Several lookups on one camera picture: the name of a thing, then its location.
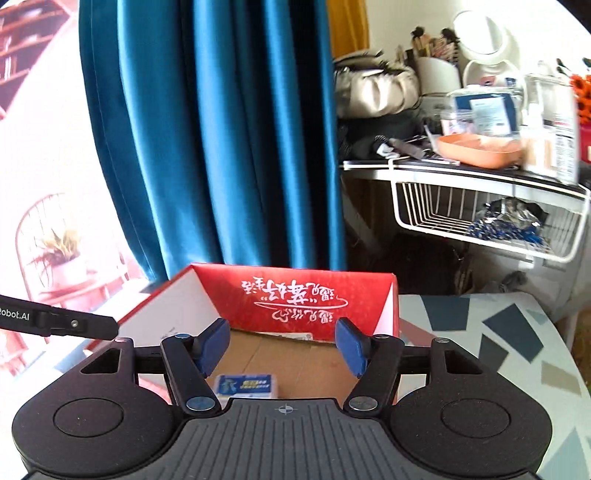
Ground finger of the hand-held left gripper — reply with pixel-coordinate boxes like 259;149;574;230
38;310;119;340

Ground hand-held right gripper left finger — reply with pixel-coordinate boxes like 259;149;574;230
81;318;230;416

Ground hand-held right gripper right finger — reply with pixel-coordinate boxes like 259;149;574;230
335;318;482;416

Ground small blue and white box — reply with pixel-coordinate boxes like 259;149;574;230
214;373;280;409

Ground red strawberry print cardboard box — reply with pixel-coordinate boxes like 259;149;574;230
85;262;400;404

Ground geometric patterned tablecloth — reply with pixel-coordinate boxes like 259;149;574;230
396;292;588;480

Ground red chair with plant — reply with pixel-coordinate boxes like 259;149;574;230
0;0;157;384

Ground foil packets in basket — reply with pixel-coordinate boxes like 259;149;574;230
470;196;551;243

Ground blue curtain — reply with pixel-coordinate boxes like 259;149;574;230
78;0;348;283

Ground white desk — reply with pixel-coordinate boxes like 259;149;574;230
341;158;591;325

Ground black cloth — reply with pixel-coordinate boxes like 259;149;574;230
339;113;431;163

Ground orange tray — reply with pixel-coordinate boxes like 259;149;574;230
436;134;526;169

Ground beige bag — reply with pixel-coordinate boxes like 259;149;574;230
334;57;422;119

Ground blue and white package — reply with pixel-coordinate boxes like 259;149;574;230
450;88;519;137

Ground white brush holder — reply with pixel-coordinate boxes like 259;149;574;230
410;27;463;96

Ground white labelled bottle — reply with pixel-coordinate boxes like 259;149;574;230
551;99;581;184

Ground yellow curtain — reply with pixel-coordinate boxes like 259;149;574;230
327;0;371;59

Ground white round mirror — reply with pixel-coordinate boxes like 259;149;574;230
451;11;528;94

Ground orange flowers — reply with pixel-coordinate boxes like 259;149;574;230
570;73;591;126

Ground white wire basket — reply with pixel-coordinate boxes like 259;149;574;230
389;159;591;265

